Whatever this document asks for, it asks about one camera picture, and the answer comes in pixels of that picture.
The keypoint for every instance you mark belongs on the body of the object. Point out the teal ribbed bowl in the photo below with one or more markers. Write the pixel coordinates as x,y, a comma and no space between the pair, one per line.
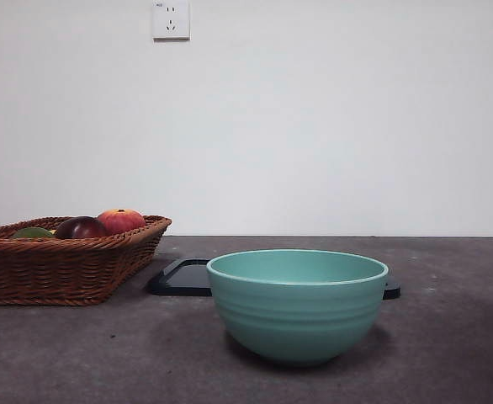
297,320

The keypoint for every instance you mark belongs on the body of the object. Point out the green avocado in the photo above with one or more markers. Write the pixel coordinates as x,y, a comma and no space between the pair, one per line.
32,233

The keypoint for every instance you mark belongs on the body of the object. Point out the black rectangular tray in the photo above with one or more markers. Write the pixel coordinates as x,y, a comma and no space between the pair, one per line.
183,280

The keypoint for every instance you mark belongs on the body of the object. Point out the red apple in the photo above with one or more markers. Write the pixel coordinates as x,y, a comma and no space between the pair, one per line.
124,221

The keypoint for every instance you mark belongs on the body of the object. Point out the dark purple plum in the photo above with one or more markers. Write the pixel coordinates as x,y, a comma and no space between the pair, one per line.
80,228

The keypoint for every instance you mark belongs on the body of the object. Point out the brown wicker basket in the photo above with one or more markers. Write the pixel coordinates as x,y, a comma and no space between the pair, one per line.
53,269

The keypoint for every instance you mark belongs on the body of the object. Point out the white wall socket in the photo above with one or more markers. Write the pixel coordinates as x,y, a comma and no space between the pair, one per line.
171,21

